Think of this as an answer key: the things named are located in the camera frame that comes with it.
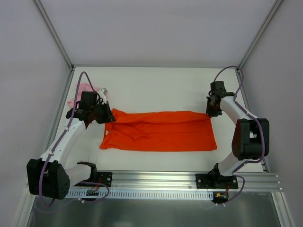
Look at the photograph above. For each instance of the white slotted cable duct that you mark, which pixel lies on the white slotted cable duct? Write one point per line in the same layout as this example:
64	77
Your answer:
140	194

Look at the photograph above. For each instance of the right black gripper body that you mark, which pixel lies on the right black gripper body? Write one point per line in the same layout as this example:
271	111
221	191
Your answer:
212	108

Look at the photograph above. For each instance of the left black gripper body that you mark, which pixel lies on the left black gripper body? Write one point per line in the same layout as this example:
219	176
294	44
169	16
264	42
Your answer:
105	113

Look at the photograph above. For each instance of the right aluminium frame post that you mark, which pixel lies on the right aluminium frame post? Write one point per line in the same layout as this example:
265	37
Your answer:
266	22

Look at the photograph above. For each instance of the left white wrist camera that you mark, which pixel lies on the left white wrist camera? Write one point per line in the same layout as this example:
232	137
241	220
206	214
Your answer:
103	93

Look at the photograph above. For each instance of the aluminium mounting rail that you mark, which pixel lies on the aluminium mounting rail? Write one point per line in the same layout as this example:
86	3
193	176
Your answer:
189	179

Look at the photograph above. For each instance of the aluminium frame post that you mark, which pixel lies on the aluminium frame post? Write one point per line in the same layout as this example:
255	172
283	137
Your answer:
266	22
49	25

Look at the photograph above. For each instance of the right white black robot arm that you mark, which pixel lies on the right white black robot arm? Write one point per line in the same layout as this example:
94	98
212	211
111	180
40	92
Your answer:
250	142

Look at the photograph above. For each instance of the orange t shirt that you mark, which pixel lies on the orange t shirt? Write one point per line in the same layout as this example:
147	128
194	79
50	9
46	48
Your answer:
169	131

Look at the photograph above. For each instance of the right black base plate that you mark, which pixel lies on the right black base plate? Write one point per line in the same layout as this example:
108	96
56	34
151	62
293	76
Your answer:
202	181

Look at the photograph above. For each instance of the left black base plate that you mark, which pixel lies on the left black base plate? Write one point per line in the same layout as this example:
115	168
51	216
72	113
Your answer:
105	178

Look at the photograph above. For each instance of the pink t shirt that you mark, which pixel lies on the pink t shirt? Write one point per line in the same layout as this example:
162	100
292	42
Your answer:
81	88

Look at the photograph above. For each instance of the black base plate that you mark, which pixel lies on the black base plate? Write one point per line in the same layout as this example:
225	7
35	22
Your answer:
105	178
202	181

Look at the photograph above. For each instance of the left aluminium frame post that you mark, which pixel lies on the left aluminium frame post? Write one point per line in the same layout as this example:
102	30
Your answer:
49	25

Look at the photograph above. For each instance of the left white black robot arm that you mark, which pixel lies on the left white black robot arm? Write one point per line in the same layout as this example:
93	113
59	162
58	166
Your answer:
54	159

